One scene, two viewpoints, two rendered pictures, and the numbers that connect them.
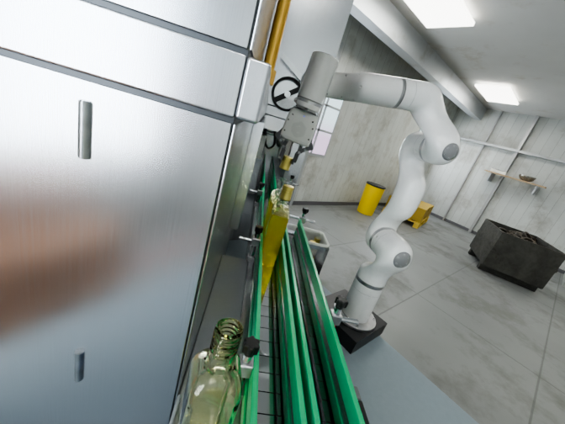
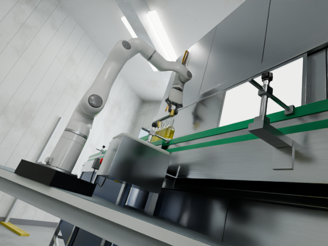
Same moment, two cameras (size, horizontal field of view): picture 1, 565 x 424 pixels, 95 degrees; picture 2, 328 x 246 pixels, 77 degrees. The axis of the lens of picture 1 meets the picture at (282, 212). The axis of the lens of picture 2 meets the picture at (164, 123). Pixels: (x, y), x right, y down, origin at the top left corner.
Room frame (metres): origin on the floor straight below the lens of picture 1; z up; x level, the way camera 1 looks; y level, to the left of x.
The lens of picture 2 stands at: (2.09, -0.31, 0.79)
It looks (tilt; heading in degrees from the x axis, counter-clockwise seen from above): 22 degrees up; 165
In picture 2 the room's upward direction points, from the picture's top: 18 degrees clockwise
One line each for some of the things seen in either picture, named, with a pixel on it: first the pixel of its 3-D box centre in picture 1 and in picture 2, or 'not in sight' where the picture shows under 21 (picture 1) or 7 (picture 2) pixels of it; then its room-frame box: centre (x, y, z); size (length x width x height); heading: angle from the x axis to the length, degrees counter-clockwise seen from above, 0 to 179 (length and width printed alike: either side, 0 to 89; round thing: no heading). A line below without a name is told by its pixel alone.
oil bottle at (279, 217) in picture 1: (273, 235); not in sight; (0.78, 0.00, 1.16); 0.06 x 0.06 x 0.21; 9
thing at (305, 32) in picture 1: (298, 73); not in sight; (2.26, 0.20, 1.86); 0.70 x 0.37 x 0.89; 9
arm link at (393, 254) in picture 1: (384, 261); (84, 116); (0.94, -0.44, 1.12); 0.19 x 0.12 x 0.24; 11
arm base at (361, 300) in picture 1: (361, 298); (66, 153); (0.97, -0.44, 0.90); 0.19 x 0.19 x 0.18
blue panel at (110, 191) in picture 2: not in sight; (105, 185); (0.22, -0.14, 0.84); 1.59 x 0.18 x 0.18; 9
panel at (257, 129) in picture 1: (252, 155); (218, 117); (1.20, 0.21, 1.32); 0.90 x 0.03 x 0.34; 9
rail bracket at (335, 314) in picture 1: (341, 322); not in sight; (0.52, -0.22, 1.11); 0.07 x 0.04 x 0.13; 99
